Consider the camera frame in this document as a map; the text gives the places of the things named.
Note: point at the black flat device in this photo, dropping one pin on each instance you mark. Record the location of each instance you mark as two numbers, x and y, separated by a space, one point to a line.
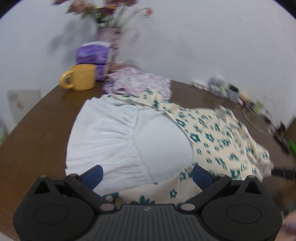
281 135

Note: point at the small white socket strip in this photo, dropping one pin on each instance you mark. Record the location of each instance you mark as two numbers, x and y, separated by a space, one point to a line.
200 84

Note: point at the white flat appliance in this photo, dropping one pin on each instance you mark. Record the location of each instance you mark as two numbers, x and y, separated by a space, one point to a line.
23 106

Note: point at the small items by wall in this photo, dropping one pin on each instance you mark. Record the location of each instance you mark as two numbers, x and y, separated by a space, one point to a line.
232 93

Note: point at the clear plastic bag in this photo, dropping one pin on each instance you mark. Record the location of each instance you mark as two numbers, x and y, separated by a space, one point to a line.
128 63

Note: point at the cream green-flowered garment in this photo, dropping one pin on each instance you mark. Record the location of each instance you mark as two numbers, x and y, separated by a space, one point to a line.
161 143

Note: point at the purple tissue pack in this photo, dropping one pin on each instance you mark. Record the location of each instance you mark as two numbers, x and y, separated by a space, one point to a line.
102 71
92 54

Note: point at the white astronaut figurine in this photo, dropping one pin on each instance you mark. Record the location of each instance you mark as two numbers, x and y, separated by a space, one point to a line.
216 82

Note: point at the storage rack with items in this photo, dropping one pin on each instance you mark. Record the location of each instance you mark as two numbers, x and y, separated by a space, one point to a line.
3 136

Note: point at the bright green tool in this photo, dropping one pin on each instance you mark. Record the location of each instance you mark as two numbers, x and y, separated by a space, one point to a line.
292 148

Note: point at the pink floral garment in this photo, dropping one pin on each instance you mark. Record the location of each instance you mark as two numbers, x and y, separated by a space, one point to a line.
143 82

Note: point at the dried rose bouquet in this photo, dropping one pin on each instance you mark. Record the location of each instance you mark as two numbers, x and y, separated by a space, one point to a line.
104 9

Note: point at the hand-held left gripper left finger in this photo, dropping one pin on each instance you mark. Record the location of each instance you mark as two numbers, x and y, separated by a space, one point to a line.
92 177

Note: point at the yellow mug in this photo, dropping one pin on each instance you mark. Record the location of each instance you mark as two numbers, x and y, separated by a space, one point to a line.
82 77

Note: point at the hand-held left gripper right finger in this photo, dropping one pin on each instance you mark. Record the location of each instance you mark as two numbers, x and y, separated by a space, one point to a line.
202 178

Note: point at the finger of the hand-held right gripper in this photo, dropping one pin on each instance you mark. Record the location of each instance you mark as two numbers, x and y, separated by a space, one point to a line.
284 173

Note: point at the mottled purple vase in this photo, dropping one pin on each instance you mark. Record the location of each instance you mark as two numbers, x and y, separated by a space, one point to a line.
108 34

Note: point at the green charger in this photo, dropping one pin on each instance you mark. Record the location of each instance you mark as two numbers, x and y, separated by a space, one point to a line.
259 107

